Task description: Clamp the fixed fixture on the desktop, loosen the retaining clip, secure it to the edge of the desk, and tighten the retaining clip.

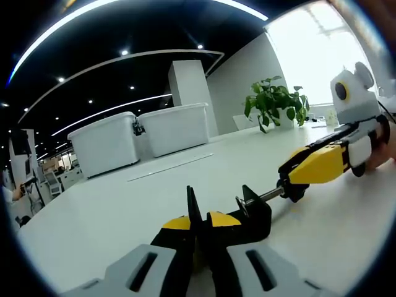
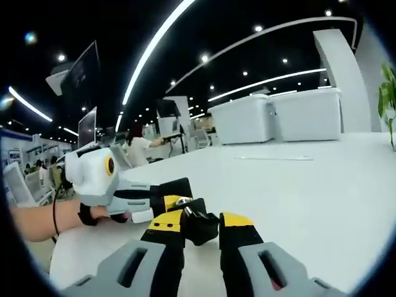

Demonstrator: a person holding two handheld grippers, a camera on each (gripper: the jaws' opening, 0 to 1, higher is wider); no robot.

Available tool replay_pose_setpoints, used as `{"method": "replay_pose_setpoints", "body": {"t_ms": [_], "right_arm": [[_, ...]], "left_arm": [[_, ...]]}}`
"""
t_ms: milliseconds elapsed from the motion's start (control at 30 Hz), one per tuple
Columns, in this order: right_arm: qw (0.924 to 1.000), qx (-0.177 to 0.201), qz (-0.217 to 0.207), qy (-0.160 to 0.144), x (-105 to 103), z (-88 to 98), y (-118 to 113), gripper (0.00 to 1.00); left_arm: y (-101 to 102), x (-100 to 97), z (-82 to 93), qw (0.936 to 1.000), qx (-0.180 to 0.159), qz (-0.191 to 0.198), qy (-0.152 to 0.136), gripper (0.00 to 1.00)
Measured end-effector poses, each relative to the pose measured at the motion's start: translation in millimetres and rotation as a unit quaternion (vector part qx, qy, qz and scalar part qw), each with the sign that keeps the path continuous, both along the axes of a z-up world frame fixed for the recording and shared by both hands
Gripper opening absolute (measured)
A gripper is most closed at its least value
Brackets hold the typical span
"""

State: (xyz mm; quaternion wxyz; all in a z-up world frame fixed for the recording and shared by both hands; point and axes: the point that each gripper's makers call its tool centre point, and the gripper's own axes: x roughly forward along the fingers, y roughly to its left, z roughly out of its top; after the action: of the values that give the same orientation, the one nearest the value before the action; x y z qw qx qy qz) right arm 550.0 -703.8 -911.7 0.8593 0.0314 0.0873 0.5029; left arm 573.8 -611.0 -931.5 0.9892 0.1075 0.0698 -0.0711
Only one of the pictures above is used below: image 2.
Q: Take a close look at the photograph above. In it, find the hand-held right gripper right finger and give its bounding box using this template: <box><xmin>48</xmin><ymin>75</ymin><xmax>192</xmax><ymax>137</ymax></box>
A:
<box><xmin>218</xmin><ymin>212</ymin><xmax>346</xmax><ymax>297</ymax></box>

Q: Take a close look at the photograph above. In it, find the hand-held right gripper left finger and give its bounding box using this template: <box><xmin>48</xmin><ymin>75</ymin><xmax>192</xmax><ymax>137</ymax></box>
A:
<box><xmin>61</xmin><ymin>212</ymin><xmax>186</xmax><ymax>297</ymax></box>

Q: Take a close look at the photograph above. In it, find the black fixed fixture clamp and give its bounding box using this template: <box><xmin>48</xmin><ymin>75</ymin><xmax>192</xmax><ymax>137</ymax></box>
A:
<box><xmin>173</xmin><ymin>196</ymin><xmax>221</xmax><ymax>248</ymax></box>

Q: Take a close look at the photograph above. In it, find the white desk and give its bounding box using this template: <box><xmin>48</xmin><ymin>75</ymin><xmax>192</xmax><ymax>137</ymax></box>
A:
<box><xmin>49</xmin><ymin>131</ymin><xmax>396</xmax><ymax>297</ymax></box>

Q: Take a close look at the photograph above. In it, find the white flat desk strip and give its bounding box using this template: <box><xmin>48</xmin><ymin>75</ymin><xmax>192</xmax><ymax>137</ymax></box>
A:
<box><xmin>234</xmin><ymin>155</ymin><xmax>314</xmax><ymax>161</ymax></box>

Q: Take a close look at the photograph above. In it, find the person's left hand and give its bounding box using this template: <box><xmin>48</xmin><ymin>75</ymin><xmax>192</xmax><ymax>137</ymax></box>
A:
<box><xmin>77</xmin><ymin>202</ymin><xmax>130</xmax><ymax>227</ymax></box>

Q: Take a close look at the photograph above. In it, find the grey laptop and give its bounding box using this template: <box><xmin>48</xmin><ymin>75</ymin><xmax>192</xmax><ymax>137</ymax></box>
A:
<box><xmin>77</xmin><ymin>106</ymin><xmax>99</xmax><ymax>150</ymax></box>

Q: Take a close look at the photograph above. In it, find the black display on white column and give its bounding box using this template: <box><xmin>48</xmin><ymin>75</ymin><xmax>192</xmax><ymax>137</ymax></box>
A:
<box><xmin>156</xmin><ymin>98</ymin><xmax>182</xmax><ymax>120</ymax></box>

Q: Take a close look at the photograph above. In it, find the large white storage bin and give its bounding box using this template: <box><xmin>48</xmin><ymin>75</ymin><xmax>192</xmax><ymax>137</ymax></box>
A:
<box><xmin>207</xmin><ymin>93</ymin><xmax>278</xmax><ymax>146</ymax></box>

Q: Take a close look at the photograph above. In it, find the white ceiling unit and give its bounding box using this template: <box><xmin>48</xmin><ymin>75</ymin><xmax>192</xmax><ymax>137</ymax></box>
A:
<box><xmin>45</xmin><ymin>68</ymin><xmax>71</xmax><ymax>97</ymax></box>

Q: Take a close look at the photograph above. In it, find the large black hanging display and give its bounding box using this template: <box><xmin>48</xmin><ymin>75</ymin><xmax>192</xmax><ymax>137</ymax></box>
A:
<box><xmin>60</xmin><ymin>40</ymin><xmax>103</xmax><ymax>108</ymax></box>

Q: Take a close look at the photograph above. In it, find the small white storage bin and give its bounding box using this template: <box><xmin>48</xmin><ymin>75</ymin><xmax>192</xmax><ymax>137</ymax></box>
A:
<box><xmin>271</xmin><ymin>87</ymin><xmax>343</xmax><ymax>143</ymax></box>

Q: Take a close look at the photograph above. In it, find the potted green plant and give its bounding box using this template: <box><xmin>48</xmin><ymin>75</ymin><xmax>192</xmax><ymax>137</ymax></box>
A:
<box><xmin>377</xmin><ymin>61</ymin><xmax>396</xmax><ymax>152</ymax></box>

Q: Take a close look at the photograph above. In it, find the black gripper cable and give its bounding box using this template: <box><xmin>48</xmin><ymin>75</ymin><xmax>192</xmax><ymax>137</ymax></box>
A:
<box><xmin>51</xmin><ymin>179</ymin><xmax>67</xmax><ymax>245</ymax></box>

